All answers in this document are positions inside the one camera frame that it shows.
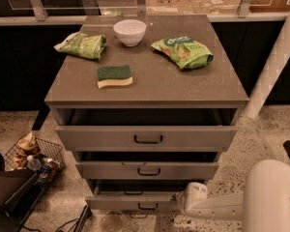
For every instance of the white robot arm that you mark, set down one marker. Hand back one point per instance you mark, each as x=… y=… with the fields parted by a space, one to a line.
x=263 y=206

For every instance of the clear plastic water bottle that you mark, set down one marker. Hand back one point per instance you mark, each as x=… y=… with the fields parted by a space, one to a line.
x=33 y=163

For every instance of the cardboard box centre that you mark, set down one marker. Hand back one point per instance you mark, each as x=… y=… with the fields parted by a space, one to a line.
x=169 y=7

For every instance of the grey drawer cabinet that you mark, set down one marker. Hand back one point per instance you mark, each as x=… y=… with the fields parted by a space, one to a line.
x=156 y=81

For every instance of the white diagonal post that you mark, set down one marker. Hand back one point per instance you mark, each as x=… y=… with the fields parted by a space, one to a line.
x=274 y=66

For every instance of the crumpled tan snack bag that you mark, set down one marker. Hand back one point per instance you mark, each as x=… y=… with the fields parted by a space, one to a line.
x=26 y=146

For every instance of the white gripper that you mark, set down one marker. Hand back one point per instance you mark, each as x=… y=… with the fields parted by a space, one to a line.
x=193 y=199

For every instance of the black wire basket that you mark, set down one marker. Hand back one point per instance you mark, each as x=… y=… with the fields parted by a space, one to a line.
x=50 y=157

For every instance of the green yellow sponge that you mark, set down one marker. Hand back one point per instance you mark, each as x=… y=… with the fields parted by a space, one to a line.
x=114 y=76

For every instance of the metal railing frame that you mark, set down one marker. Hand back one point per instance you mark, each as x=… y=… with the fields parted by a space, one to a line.
x=72 y=11

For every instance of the grey drawer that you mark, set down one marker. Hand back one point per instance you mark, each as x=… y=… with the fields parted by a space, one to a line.
x=148 y=165
x=147 y=129
x=137 y=195

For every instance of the green chip bag right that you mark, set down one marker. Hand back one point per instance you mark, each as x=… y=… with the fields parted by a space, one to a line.
x=184 y=51

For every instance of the white ceramic bowl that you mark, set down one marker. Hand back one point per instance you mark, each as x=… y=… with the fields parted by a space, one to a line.
x=130 y=32

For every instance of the black bar on floor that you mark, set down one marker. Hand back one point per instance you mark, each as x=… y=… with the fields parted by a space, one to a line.
x=86 y=213

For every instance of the green snack bag left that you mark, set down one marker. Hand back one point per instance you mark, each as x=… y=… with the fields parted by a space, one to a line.
x=82 y=45

